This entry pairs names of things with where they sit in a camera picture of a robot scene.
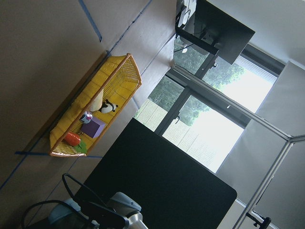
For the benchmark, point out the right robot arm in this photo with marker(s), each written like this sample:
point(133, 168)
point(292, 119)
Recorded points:
point(120, 212)

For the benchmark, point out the yellow woven plastic basket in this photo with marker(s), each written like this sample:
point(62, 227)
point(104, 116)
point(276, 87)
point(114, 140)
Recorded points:
point(120, 78)

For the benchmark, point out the panda toy figure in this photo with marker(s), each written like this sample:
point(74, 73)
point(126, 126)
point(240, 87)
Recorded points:
point(107, 107)

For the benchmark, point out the cream croissant toy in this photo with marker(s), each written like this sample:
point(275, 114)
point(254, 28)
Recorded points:
point(97, 102)

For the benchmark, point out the purple foam block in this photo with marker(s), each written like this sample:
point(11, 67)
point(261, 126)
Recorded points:
point(94, 128)

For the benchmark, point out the small dark can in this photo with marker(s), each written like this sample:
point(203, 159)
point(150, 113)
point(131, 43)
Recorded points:
point(86, 117)

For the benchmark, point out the black divider panel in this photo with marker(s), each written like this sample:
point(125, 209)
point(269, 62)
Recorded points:
point(174, 190)

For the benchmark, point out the orange carrot toy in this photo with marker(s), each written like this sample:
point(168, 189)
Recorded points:
point(72, 139)

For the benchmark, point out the black monitor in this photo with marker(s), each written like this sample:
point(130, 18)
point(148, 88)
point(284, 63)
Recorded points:
point(216, 32)

